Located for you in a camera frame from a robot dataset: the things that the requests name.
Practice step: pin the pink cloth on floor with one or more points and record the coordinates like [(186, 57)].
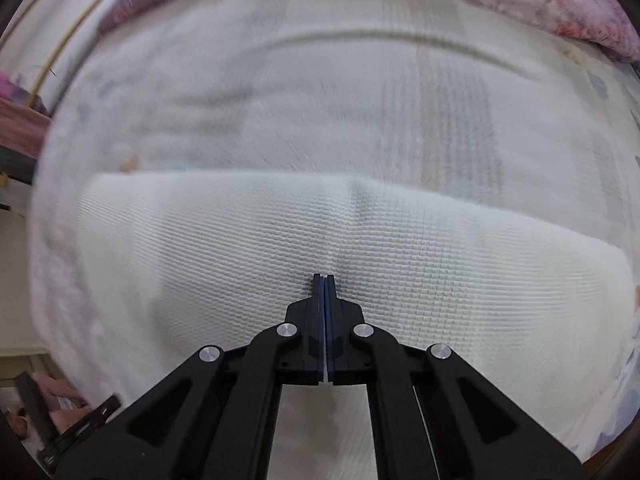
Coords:
[(55, 395)]

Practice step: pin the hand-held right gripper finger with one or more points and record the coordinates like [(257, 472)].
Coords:
[(329, 310), (319, 310)]

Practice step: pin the black device on floor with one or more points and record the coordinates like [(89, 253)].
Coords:
[(75, 430)]

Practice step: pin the white knit garment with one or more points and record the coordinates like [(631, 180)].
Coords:
[(400, 240)]

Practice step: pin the pale printed bed sheet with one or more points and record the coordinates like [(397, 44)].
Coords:
[(280, 85)]

